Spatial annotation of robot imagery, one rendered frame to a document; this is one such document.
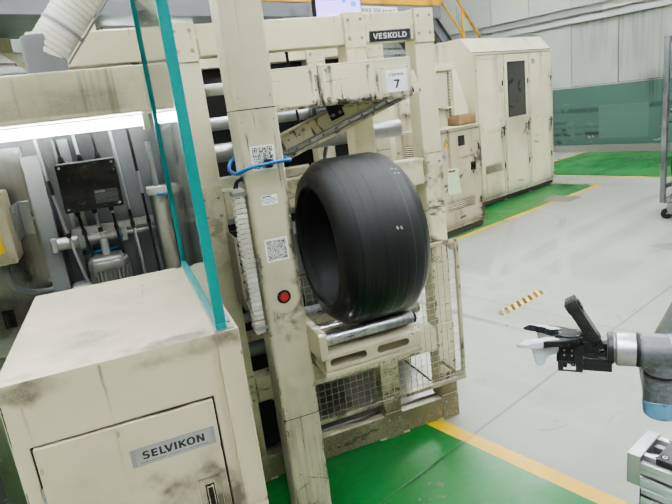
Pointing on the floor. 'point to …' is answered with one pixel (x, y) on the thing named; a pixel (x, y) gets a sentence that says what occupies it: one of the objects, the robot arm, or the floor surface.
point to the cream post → (254, 119)
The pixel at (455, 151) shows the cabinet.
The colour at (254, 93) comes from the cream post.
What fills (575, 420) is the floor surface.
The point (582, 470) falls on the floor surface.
